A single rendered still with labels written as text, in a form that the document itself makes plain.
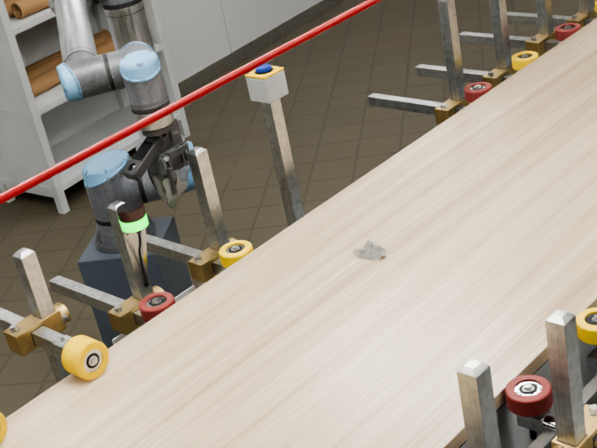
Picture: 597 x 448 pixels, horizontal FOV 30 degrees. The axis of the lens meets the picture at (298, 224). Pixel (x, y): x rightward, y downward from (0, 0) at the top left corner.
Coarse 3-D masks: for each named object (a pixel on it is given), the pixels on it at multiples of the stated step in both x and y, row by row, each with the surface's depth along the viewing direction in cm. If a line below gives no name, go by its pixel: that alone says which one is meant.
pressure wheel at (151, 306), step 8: (152, 296) 247; (160, 296) 247; (168, 296) 246; (144, 304) 244; (152, 304) 245; (160, 304) 244; (168, 304) 243; (144, 312) 243; (152, 312) 242; (160, 312) 242; (144, 320) 244
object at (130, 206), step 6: (126, 204) 243; (132, 204) 242; (138, 204) 242; (120, 210) 241; (126, 210) 240; (132, 210) 240; (144, 216) 242; (126, 222) 241; (126, 234) 246; (132, 234) 248; (138, 234) 244; (144, 270) 251; (144, 276) 252
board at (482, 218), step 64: (576, 64) 322; (448, 128) 299; (512, 128) 292; (576, 128) 284; (384, 192) 272; (448, 192) 266; (512, 192) 260; (576, 192) 254; (256, 256) 256; (320, 256) 250; (384, 256) 245; (448, 256) 239; (512, 256) 234; (576, 256) 230; (192, 320) 236; (256, 320) 231; (320, 320) 226; (384, 320) 222; (448, 320) 218; (512, 320) 213; (64, 384) 223; (128, 384) 219; (192, 384) 215; (256, 384) 211; (320, 384) 207; (384, 384) 203; (448, 384) 199
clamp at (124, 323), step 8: (160, 288) 258; (120, 304) 254; (128, 304) 253; (136, 304) 253; (112, 312) 252; (128, 312) 250; (112, 320) 252; (120, 320) 250; (128, 320) 251; (120, 328) 251; (128, 328) 251; (136, 328) 253
